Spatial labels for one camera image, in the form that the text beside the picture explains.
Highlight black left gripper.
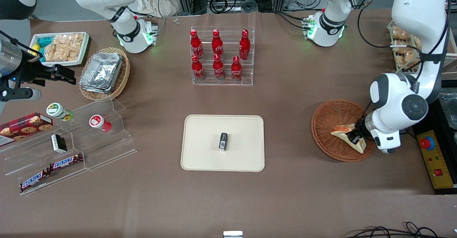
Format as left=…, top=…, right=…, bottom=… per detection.
left=348, top=114, right=374, bottom=146

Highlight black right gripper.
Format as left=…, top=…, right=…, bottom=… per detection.
left=14, top=60, right=76, bottom=88

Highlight triangular sandwich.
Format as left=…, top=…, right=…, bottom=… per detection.
left=330, top=124, right=367, bottom=154

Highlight brown wicker basket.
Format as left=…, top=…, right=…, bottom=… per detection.
left=311, top=99, right=377, bottom=163

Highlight white rectangular snack tray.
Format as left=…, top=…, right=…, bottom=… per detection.
left=29, top=31, right=90, bottom=67

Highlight light wicker basket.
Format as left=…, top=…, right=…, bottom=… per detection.
left=79, top=47, right=131, bottom=102

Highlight beige plastic tray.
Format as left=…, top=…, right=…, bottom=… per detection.
left=180, top=115, right=265, bottom=172

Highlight rice cracker bag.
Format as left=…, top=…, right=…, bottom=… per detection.
left=44, top=33, right=84, bottom=62

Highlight green lid cup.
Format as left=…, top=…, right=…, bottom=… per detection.
left=46, top=102, right=74, bottom=122

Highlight aluminium foil container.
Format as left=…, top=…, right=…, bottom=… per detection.
left=79, top=52, right=124, bottom=94

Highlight red lid cup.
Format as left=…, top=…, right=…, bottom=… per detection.
left=89, top=115, right=112, bottom=132

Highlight red cookie box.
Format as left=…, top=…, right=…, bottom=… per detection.
left=0, top=112, right=53, bottom=147

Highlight black and white small box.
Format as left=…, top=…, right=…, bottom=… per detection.
left=51, top=134, right=67, bottom=154

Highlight red emergency stop button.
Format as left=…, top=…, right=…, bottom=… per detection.
left=420, top=137, right=436, bottom=151

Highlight yellow faced control box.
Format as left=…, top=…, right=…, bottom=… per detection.
left=416, top=129, right=457, bottom=196

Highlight clear acrylic step shelf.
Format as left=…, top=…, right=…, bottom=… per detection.
left=0, top=97, right=137, bottom=196

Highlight Snickers chocolate bar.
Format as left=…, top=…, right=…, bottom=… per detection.
left=20, top=169, right=50, bottom=192
left=49, top=153, right=84, bottom=171

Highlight clear bag of crackers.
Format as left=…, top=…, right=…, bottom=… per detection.
left=392, top=26, right=411, bottom=41
left=396, top=52, right=418, bottom=69
left=393, top=39, right=422, bottom=54

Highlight metal pan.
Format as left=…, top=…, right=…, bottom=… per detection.
left=437, top=92, right=457, bottom=130

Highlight beige cloth bag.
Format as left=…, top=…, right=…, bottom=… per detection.
left=134, top=0, right=181, bottom=17

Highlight clear acrylic bottle rack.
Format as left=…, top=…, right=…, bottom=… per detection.
left=190, top=26, right=255, bottom=86

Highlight red cola bottle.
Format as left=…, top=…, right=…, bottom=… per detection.
left=190, top=29, right=204, bottom=60
left=211, top=29, right=224, bottom=58
left=212, top=54, right=225, bottom=80
left=231, top=56, right=243, bottom=81
left=239, top=29, right=251, bottom=61
left=191, top=55, right=206, bottom=81

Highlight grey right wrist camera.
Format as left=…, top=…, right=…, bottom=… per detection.
left=0, top=87, right=42, bottom=102

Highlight white wire basket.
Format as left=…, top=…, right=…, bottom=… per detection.
left=387, top=20, right=457, bottom=75

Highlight black floor cables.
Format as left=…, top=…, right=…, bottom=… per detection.
left=348, top=222, right=457, bottom=238

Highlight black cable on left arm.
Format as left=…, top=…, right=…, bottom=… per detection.
left=357, top=0, right=451, bottom=88

